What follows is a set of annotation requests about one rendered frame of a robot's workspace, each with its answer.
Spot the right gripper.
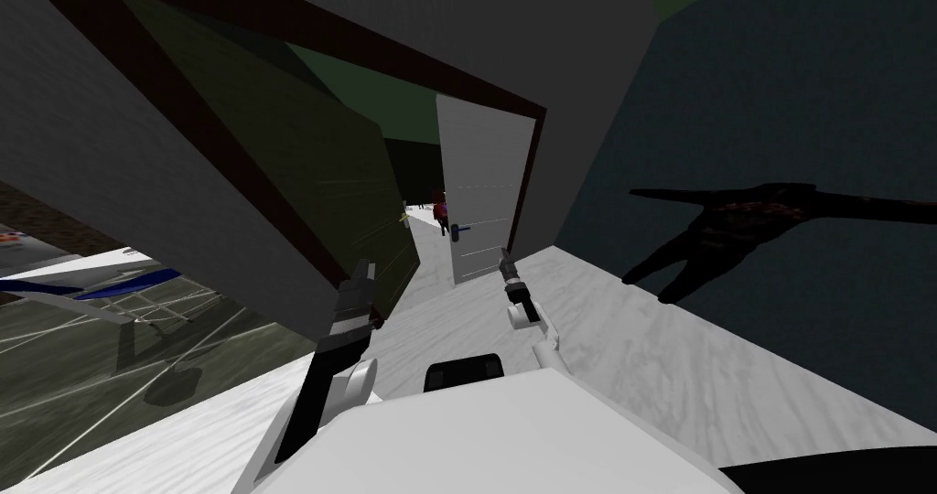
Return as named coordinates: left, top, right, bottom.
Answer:
left=499, top=247, right=532, bottom=308

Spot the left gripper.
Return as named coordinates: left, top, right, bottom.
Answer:
left=327, top=260, right=380, bottom=349

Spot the white door leaf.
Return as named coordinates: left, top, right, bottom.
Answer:
left=436, top=92, right=540, bottom=287

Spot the dark green door leaf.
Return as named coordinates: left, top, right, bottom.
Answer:
left=101, top=0, right=423, bottom=321

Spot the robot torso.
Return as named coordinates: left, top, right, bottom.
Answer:
left=247, top=353, right=742, bottom=494

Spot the black wall ornament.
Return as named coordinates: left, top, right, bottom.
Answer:
left=620, top=182, right=937, bottom=306

